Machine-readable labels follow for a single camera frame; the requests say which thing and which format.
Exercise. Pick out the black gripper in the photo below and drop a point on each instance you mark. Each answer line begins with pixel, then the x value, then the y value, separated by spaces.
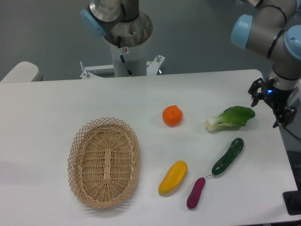
pixel 275 93

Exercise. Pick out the dark green cucumber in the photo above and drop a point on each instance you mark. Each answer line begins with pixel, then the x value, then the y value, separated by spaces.
pixel 228 158

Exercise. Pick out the second grey robot arm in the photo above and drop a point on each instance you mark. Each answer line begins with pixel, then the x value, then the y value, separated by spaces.
pixel 120 22

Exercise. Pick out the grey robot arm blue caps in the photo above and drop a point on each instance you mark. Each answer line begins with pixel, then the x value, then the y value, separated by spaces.
pixel 265 35

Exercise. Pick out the green bok choy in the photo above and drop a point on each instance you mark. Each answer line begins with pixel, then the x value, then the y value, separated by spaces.
pixel 232 118

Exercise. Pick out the black clamp at table edge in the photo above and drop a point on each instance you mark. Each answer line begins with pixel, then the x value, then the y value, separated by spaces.
pixel 293 202

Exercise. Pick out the orange tangerine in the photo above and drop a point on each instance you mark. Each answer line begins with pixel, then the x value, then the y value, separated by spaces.
pixel 172 115

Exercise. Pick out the yellow mango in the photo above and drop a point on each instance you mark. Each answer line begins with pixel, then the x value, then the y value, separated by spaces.
pixel 173 177

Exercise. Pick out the purple sweet potato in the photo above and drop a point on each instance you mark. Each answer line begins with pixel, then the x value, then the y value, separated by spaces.
pixel 195 194

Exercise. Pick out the oval woven wicker basket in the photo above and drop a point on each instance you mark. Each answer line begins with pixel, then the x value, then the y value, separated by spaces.
pixel 104 163

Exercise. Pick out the white chair armrest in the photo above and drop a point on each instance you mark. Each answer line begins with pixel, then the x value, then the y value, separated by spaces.
pixel 23 72

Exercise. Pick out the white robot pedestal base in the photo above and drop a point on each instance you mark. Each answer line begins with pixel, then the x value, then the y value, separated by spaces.
pixel 126 62

